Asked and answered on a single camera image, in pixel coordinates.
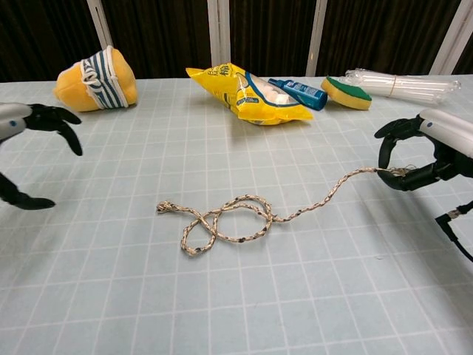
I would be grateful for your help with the bundle of clear plastic tubes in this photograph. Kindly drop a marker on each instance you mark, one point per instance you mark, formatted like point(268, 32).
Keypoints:
point(406, 85)

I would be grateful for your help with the yellow green sponge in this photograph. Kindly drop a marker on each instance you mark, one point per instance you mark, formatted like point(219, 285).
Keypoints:
point(347, 92)

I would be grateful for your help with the white metal frame post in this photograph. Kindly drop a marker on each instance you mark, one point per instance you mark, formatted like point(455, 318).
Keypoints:
point(449, 37)
point(316, 37)
point(218, 29)
point(100, 22)

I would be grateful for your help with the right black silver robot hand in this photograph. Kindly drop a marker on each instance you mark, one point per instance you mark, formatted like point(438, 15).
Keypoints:
point(449, 127)

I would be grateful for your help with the yellow plush toy striped band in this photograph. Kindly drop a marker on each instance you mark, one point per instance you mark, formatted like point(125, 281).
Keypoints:
point(74, 88)

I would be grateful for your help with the light blue checkered tablecloth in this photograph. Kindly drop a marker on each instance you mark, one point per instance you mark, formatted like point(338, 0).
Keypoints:
point(236, 296)

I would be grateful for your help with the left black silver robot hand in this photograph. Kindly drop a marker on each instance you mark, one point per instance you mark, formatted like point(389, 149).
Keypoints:
point(40, 118)

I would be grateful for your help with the yellow snack bag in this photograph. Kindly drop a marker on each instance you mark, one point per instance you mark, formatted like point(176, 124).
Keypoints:
point(221, 92)

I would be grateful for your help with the blue spray bottle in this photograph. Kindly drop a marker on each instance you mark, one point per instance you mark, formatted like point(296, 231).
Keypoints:
point(303, 90)

